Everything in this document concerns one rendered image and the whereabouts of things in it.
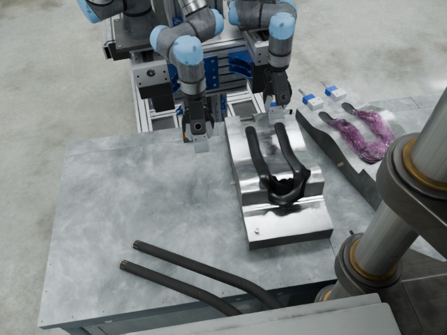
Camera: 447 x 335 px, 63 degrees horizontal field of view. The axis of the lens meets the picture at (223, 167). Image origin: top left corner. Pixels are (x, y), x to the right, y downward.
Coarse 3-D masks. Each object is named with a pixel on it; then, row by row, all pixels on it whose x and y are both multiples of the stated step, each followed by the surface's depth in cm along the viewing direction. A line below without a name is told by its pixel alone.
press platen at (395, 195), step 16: (400, 144) 41; (384, 160) 41; (400, 160) 40; (384, 176) 41; (400, 176) 39; (416, 176) 38; (384, 192) 41; (400, 192) 39; (416, 192) 38; (432, 192) 37; (400, 208) 40; (416, 208) 38; (432, 208) 37; (416, 224) 39; (432, 224) 37; (432, 240) 38
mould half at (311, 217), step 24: (264, 120) 135; (288, 120) 135; (240, 144) 129; (264, 144) 129; (240, 168) 120; (288, 168) 116; (312, 168) 115; (240, 192) 114; (264, 192) 112; (312, 192) 115; (264, 216) 114; (288, 216) 114; (312, 216) 113; (264, 240) 110; (288, 240) 112; (312, 240) 114
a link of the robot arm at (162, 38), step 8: (184, 24) 105; (152, 32) 105; (160, 32) 103; (168, 32) 103; (176, 32) 103; (184, 32) 104; (192, 32) 105; (152, 40) 105; (160, 40) 102; (168, 40) 101; (160, 48) 103; (168, 48) 100; (168, 56) 101
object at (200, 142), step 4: (192, 136) 122; (196, 136) 122; (200, 136) 122; (204, 136) 122; (196, 140) 121; (200, 140) 121; (204, 140) 121; (196, 144) 121; (200, 144) 122; (204, 144) 122; (208, 144) 122; (196, 148) 123; (200, 148) 123; (204, 148) 123; (208, 148) 124; (196, 152) 124; (200, 152) 125
